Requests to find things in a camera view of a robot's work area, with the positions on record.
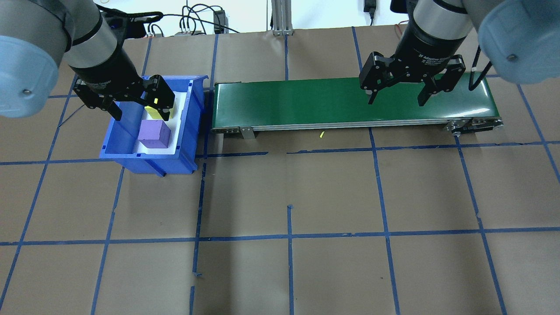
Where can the yellow foam block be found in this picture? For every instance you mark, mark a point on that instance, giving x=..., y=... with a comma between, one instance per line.
x=152, y=113

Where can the purple foam block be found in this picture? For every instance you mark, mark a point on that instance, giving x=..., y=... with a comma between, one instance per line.
x=153, y=133

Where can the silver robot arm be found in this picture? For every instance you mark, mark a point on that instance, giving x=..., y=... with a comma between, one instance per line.
x=512, y=39
x=30, y=39

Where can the white foam pad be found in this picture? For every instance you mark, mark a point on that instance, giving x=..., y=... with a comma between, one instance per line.
x=174, y=140

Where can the blue plastic bin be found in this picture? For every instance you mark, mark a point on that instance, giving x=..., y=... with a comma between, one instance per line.
x=192, y=131

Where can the green conveyor belt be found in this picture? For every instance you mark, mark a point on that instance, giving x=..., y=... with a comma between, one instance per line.
x=306, y=103

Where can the black power adapter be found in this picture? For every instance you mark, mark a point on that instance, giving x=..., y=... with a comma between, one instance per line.
x=219, y=21

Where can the white desk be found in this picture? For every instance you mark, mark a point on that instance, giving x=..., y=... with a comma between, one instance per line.
x=253, y=13

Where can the aluminium desk post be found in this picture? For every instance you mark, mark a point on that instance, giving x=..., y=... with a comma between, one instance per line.
x=282, y=17

